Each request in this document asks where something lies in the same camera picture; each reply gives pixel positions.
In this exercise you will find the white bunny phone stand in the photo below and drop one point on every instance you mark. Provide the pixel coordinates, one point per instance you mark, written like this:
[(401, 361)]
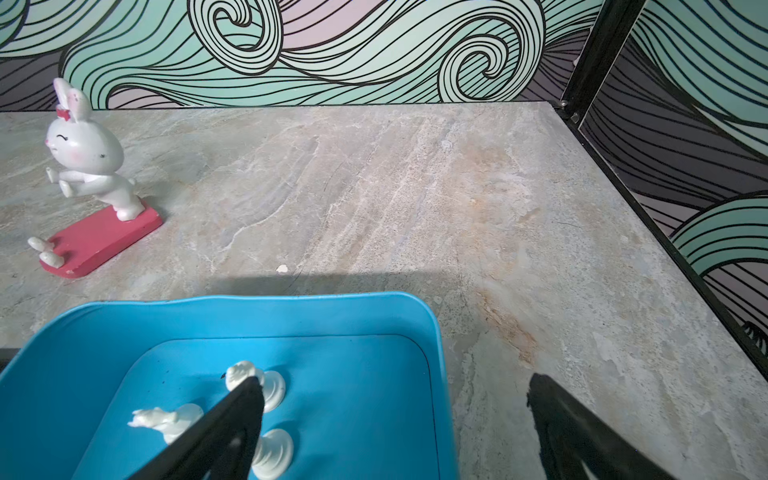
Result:
[(92, 156)]

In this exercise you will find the black frame post right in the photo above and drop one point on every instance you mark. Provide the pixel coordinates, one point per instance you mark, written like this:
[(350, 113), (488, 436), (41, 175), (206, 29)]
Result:
[(605, 42)]

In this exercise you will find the blue plastic tray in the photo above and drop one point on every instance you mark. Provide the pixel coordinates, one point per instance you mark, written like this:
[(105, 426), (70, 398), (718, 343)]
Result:
[(367, 395)]

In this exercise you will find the white chess knight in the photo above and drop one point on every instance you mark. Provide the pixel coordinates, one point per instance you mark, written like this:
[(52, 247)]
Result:
[(171, 424)]

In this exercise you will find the white chess piece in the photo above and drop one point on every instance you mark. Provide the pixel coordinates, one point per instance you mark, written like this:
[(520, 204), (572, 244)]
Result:
[(273, 455)]

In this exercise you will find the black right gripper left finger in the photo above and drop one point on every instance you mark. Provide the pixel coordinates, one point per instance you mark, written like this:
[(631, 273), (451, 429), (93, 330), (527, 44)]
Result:
[(221, 445)]

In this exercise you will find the white chess pawn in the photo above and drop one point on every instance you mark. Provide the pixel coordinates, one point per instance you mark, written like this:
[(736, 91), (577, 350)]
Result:
[(274, 386)]

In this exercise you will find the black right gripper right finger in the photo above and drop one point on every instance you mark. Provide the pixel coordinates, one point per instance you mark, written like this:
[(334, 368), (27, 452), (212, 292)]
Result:
[(576, 444)]

